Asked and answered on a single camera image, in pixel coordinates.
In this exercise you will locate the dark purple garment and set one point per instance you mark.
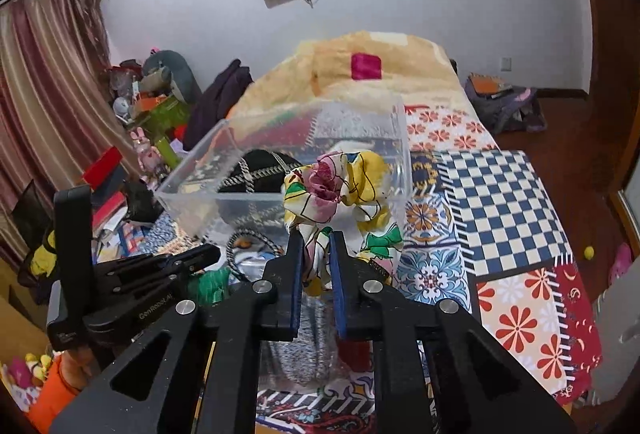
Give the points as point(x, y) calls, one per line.
point(216, 102)

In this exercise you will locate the striped pink curtain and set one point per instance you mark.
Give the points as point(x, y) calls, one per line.
point(55, 116)

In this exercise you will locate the clear plastic storage box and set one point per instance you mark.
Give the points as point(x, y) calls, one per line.
point(303, 131)

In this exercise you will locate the grey green plush toy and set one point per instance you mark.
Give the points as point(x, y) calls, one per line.
point(179, 71)

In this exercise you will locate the yellow soft ball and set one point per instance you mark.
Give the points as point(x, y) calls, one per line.
point(589, 253)

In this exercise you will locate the yellow floral silk scarf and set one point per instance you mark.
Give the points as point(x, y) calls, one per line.
point(347, 193)

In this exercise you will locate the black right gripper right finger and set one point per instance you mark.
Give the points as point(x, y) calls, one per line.
point(357, 316)

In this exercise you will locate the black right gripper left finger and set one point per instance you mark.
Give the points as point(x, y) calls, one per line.
point(281, 316)

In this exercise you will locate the green cloth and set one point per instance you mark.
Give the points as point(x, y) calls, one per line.
point(209, 287)

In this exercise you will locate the pink rabbit plush doll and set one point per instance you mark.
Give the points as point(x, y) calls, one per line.
point(150, 160)

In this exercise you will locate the red box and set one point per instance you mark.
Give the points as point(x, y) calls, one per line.
point(100, 170)

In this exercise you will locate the beige plush blanket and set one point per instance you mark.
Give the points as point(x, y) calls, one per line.
point(416, 69)

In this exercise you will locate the green cardboard box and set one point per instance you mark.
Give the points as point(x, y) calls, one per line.
point(169, 114)

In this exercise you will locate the black gold-trimmed cloth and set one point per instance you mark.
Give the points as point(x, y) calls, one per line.
point(258, 172)

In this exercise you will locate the left hand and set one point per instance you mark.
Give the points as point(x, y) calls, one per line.
point(78, 367)

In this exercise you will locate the silver glitter pouch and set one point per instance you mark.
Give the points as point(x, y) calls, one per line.
point(311, 360)

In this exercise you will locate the grey purple backpack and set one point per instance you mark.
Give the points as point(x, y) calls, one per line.
point(503, 107)

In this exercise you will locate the patchwork patterned bedspread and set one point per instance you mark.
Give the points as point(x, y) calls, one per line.
point(479, 226)

